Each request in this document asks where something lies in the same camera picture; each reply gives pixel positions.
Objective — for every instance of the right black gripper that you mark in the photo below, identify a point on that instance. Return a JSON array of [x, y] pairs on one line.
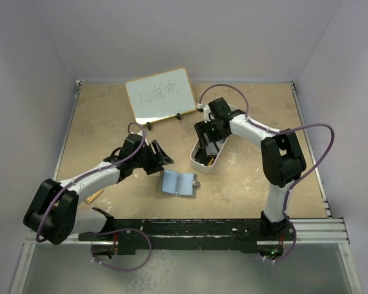
[[200, 130]]

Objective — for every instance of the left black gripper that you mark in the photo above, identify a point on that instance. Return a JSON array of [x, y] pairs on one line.
[[154, 166]]

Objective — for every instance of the white oblong plastic tray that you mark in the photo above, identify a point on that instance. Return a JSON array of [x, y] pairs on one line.
[[201, 162]]

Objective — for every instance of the grey card holder wallet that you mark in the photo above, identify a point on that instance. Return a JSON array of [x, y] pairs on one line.
[[177, 184]]

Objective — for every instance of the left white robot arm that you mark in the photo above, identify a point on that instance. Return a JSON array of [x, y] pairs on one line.
[[52, 213]]

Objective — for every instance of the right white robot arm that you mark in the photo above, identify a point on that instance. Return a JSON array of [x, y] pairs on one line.
[[282, 158]]

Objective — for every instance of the orange card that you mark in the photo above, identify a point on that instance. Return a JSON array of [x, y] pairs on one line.
[[93, 197]]

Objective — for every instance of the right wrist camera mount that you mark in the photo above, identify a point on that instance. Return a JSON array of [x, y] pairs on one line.
[[205, 110]]

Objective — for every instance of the small whiteboard wooden frame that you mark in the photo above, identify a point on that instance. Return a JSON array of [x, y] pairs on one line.
[[161, 96]]

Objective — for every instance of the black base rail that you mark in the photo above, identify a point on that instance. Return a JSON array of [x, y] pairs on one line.
[[243, 235]]

